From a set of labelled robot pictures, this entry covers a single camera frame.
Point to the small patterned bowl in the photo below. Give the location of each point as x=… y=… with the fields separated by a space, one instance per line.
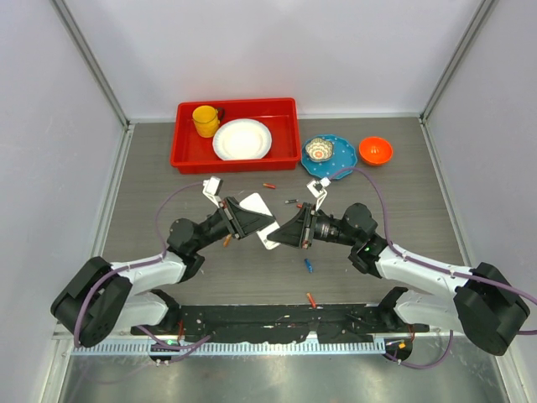
x=319 y=149

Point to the orange plastic bowl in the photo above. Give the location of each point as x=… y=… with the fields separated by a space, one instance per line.
x=375 y=151

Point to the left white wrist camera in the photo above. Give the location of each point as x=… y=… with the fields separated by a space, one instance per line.
x=211 y=190

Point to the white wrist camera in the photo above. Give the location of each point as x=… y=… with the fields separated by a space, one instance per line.
x=318 y=189
x=211 y=190

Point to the white paper plate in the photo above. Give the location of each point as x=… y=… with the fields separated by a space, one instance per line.
x=242 y=139

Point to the yellow mug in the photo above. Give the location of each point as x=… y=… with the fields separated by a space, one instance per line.
x=207 y=120

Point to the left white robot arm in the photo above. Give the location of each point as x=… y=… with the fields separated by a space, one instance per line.
x=106 y=297

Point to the blue battery right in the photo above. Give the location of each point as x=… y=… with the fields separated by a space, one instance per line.
x=308 y=265

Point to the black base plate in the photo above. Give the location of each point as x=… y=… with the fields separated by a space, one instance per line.
x=283 y=324

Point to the red battery near base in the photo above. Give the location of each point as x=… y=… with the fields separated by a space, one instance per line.
x=311 y=300

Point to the blue dotted plate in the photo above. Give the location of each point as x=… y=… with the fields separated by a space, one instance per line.
x=344 y=156

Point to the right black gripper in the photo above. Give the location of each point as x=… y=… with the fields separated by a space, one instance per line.
x=297 y=232

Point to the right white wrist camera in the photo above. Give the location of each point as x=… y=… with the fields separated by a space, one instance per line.
x=318 y=189

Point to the white remote control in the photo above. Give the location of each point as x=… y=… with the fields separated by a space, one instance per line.
x=267 y=222

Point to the orange battery lower left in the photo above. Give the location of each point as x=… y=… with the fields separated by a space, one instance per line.
x=227 y=241

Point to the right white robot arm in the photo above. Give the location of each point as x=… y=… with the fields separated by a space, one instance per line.
x=476 y=302

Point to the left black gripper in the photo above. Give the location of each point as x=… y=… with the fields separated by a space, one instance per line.
x=241 y=221

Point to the red plastic tray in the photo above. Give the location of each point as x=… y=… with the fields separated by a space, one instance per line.
x=192 y=154

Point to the slotted cable duct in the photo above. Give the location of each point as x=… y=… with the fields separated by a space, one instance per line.
x=134 y=347

